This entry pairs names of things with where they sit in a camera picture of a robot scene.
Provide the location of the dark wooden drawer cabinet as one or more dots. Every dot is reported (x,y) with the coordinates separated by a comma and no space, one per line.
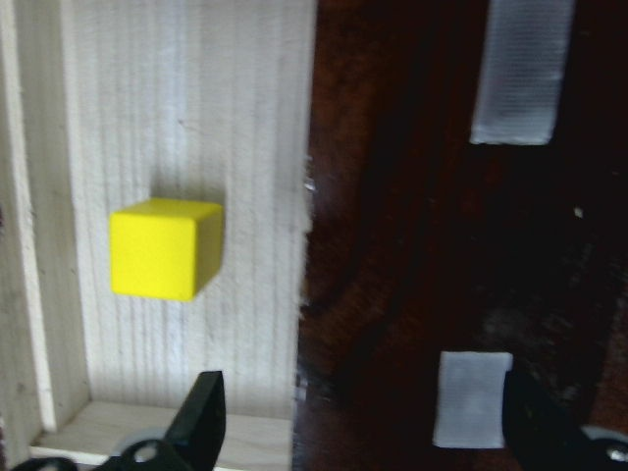
(423,242)

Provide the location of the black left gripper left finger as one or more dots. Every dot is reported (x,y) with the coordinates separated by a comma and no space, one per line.
(194,439)

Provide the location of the light wooden drawer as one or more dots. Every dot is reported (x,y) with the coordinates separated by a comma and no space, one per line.
(106,104)

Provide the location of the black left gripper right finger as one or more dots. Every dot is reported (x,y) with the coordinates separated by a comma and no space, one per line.
(542,436)

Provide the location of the yellow cube block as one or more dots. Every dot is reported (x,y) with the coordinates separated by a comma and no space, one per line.
(166,248)

